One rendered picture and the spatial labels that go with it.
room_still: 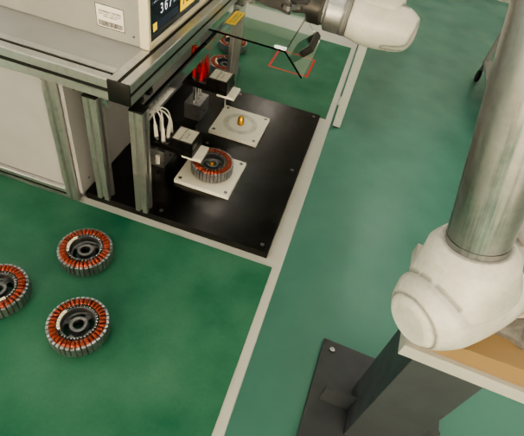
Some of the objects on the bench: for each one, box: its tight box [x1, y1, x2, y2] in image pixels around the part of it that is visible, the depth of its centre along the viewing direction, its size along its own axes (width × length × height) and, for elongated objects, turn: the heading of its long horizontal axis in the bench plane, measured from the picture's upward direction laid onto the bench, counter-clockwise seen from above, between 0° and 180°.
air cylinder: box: [184, 93, 209, 121], centre depth 133 cm, size 5×8×6 cm
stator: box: [56, 228, 113, 277], centre depth 94 cm, size 11×11×4 cm
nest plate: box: [208, 105, 270, 148], centre depth 134 cm, size 15×15×1 cm
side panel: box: [0, 57, 85, 202], centre depth 97 cm, size 28×3×32 cm, turn 65°
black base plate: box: [86, 84, 320, 259], centre depth 127 cm, size 47×64×2 cm
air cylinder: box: [150, 145, 175, 168], centre depth 117 cm, size 5×8×6 cm
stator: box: [191, 148, 233, 183], centre depth 115 cm, size 11×11×4 cm
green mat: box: [0, 165, 272, 436], centre depth 85 cm, size 94×61×1 cm, turn 65°
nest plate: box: [174, 158, 246, 200], centre depth 117 cm, size 15×15×1 cm
